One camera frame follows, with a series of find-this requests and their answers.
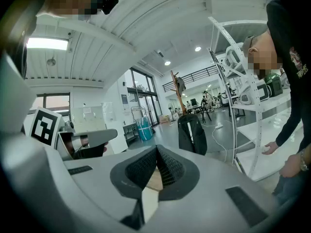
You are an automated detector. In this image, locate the black balcony railing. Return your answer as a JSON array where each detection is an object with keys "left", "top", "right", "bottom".
[{"left": 162, "top": 65, "right": 220, "bottom": 93}]

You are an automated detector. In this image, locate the rectangular ceiling light panel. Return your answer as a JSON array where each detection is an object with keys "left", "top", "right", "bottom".
[{"left": 26, "top": 37, "right": 69, "bottom": 51}]

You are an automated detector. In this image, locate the white power cable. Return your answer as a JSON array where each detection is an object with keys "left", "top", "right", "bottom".
[{"left": 210, "top": 119, "right": 238, "bottom": 164}]

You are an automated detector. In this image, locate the black and white microwave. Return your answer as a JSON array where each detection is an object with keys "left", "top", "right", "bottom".
[{"left": 256, "top": 83, "right": 270, "bottom": 101}]

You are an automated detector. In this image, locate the black framed glass door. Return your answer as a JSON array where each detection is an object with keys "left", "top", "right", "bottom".
[{"left": 126, "top": 67, "right": 163, "bottom": 129}]

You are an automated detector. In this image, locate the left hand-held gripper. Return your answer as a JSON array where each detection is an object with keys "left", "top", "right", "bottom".
[{"left": 29, "top": 106, "right": 119, "bottom": 161}]

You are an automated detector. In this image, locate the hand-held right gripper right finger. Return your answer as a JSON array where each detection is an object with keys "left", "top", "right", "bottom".
[{"left": 156, "top": 144, "right": 200, "bottom": 201}]

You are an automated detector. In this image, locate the white kitchen appliance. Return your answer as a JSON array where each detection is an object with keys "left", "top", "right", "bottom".
[{"left": 239, "top": 86, "right": 255, "bottom": 105}]

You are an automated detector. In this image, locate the black head-mounted camera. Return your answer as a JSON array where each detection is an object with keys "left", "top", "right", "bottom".
[{"left": 93, "top": 0, "right": 120, "bottom": 16}]

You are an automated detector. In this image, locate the black framed window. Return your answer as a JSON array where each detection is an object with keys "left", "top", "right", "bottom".
[{"left": 29, "top": 93, "right": 71, "bottom": 115}]

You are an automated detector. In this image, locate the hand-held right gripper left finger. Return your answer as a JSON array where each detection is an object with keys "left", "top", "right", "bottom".
[{"left": 110, "top": 144, "right": 159, "bottom": 200}]

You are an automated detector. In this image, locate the wooden coat rack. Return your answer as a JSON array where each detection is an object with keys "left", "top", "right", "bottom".
[{"left": 169, "top": 70, "right": 188, "bottom": 116}]

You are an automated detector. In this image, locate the blue wrapped bin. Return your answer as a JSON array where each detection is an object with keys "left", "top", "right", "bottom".
[{"left": 137, "top": 116, "right": 154, "bottom": 141}]

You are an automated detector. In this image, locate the grey hanging garment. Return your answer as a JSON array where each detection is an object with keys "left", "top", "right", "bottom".
[{"left": 175, "top": 76, "right": 187, "bottom": 95}]

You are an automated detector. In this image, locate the metal trolley cart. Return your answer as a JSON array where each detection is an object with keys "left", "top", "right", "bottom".
[{"left": 130, "top": 106, "right": 147, "bottom": 125}]

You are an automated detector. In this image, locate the white locker cabinet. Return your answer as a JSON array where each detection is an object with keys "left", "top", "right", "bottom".
[{"left": 70, "top": 105, "right": 107, "bottom": 133}]

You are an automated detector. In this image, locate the green appliance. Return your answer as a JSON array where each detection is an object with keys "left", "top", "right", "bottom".
[{"left": 264, "top": 72, "right": 284, "bottom": 97}]

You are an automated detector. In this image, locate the white metal shelf rack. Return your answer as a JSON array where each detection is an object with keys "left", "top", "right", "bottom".
[{"left": 208, "top": 17, "right": 304, "bottom": 182}]

